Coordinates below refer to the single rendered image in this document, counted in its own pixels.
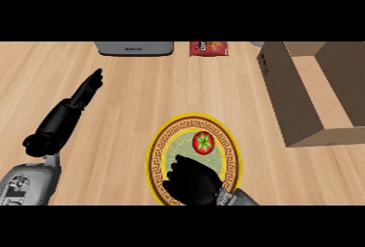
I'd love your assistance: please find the red bell pepper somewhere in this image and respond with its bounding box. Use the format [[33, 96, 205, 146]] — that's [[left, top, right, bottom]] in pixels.
[[190, 130, 217, 156]]

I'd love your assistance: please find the grey appliance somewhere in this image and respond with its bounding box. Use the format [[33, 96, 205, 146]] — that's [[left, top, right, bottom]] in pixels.
[[92, 41, 175, 58]]

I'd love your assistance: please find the brown cardboard box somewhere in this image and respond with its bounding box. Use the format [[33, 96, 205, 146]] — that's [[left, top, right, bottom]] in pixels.
[[255, 41, 365, 149]]

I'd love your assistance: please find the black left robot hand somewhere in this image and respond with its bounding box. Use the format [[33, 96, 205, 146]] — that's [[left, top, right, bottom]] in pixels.
[[20, 68, 103, 158]]

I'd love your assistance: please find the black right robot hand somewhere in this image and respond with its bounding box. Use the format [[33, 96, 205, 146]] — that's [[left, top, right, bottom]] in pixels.
[[160, 154, 224, 206]]

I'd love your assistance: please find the red snack bag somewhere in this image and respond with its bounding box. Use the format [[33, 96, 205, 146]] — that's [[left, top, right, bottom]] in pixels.
[[187, 41, 228, 58]]

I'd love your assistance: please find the yellow patterned plate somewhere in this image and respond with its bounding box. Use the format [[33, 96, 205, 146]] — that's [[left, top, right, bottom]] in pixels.
[[143, 112, 243, 206]]

